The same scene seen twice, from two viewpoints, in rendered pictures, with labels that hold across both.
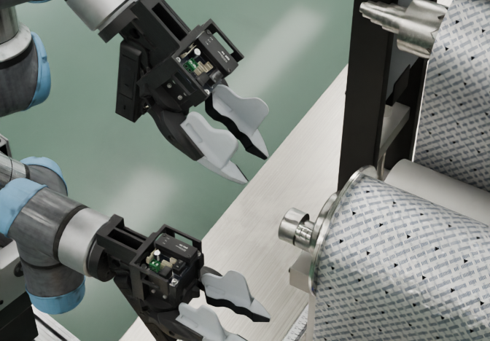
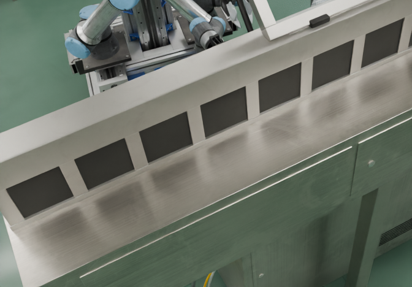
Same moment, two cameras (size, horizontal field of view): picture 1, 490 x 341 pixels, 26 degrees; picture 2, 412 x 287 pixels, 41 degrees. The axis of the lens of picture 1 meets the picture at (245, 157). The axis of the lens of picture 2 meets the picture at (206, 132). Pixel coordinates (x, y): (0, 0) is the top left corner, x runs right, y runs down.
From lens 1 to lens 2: 1.03 m
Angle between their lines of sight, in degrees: 27
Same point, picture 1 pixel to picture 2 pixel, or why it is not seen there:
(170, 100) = not seen: outside the picture
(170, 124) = (223, 3)
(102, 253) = (209, 43)
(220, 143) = (233, 12)
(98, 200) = not seen: hidden behind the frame
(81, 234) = (206, 36)
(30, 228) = (196, 31)
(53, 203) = (205, 26)
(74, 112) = not seen: hidden behind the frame
